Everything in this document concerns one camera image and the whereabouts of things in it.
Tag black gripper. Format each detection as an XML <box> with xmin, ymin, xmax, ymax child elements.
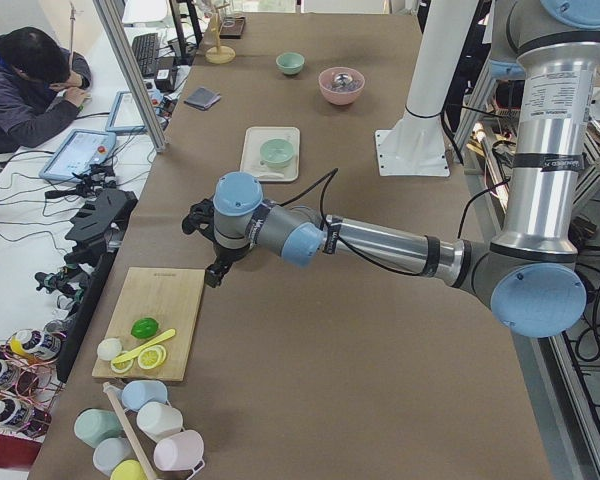
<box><xmin>204</xmin><ymin>244</ymin><xmax>246</xmax><ymax>288</ymax></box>

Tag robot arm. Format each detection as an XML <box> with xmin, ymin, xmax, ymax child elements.
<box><xmin>182</xmin><ymin>1</ymin><xmax>600</xmax><ymax>338</ymax></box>

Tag bamboo cutting board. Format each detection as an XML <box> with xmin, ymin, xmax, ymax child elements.
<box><xmin>92</xmin><ymin>267</ymin><xmax>204</xmax><ymax>382</ymax></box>

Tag white ceramic spoon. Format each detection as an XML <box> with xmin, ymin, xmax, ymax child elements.
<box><xmin>253</xmin><ymin>172</ymin><xmax>285</xmax><ymax>181</ymax></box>

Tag yellow plastic knife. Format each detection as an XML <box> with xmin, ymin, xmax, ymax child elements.
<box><xmin>112</xmin><ymin>328</ymin><xmax>177</xmax><ymax>363</ymax></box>

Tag green lime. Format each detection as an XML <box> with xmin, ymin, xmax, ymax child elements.
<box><xmin>130</xmin><ymin>317</ymin><xmax>159</xmax><ymax>339</ymax></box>

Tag cream rabbit serving tray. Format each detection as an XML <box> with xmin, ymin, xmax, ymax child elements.
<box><xmin>240</xmin><ymin>126</ymin><xmax>300</xmax><ymax>183</ymax></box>

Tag green bowl on tray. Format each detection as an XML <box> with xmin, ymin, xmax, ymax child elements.
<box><xmin>259</xmin><ymin>138</ymin><xmax>295</xmax><ymax>169</ymax></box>

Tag lemon slice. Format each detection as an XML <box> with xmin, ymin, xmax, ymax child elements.
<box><xmin>137</xmin><ymin>344</ymin><xmax>167</xmax><ymax>370</ymax></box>
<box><xmin>109</xmin><ymin>359</ymin><xmax>134</xmax><ymax>374</ymax></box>

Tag white garlic bulb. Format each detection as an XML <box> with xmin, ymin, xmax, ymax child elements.
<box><xmin>96</xmin><ymin>337</ymin><xmax>123</xmax><ymax>362</ymax></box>

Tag grey folded cloth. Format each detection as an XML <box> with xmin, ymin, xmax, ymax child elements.
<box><xmin>184</xmin><ymin>87</ymin><xmax>221</xmax><ymax>111</ymax></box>

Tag blue plastic mug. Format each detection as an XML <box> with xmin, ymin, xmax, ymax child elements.
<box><xmin>121</xmin><ymin>380</ymin><xmax>168</xmax><ymax>412</ymax></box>

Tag blue teach pendant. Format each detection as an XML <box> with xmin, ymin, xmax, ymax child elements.
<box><xmin>38</xmin><ymin>129</ymin><xmax>116</xmax><ymax>183</ymax></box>
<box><xmin>105</xmin><ymin>91</ymin><xmax>146</xmax><ymax>134</ymax></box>

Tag white plastic mug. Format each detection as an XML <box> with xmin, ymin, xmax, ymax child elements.
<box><xmin>136</xmin><ymin>401</ymin><xmax>184</xmax><ymax>442</ymax></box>

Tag pink plastic mug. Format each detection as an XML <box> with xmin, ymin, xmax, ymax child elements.
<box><xmin>153</xmin><ymin>430</ymin><xmax>205</xmax><ymax>473</ymax></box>

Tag wooden mug tree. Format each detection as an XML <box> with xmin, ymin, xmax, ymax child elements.
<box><xmin>205</xmin><ymin>2</ymin><xmax>236</xmax><ymax>65</ymax></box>

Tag green bowl near mug tree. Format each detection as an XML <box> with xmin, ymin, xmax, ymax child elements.
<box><xmin>276</xmin><ymin>52</ymin><xmax>305</xmax><ymax>76</ymax></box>

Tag pink bowl with ice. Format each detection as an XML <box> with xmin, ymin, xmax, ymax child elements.
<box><xmin>318</xmin><ymin>67</ymin><xmax>365</xmax><ymax>106</ymax></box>

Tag green plastic mug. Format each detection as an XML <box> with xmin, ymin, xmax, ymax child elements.
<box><xmin>74</xmin><ymin>408</ymin><xmax>123</xmax><ymax>448</ymax></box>

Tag black keyboard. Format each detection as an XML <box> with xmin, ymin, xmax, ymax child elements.
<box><xmin>131</xmin><ymin>33</ymin><xmax>160</xmax><ymax>78</ymax></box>

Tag grey plastic mug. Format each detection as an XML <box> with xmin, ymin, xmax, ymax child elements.
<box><xmin>92</xmin><ymin>438</ymin><xmax>132</xmax><ymax>476</ymax></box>

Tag yellow plastic mug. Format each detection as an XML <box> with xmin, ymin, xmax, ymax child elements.
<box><xmin>110</xmin><ymin>459</ymin><xmax>148</xmax><ymax>480</ymax></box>

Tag seated person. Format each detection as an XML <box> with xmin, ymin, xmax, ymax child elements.
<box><xmin>0</xmin><ymin>27</ymin><xmax>92</xmax><ymax>154</ymax></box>

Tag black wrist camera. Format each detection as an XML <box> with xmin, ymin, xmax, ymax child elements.
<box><xmin>181</xmin><ymin>198</ymin><xmax>215</xmax><ymax>242</ymax></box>

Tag black camera cable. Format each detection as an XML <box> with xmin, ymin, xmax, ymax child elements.
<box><xmin>267</xmin><ymin>167</ymin><xmax>431</xmax><ymax>277</ymax></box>

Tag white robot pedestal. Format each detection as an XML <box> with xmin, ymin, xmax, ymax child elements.
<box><xmin>375</xmin><ymin>0</ymin><xmax>484</xmax><ymax>177</ymax></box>

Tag aluminium frame post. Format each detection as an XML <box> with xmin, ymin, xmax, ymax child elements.
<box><xmin>93</xmin><ymin>0</ymin><xmax>167</xmax><ymax>154</ymax></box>

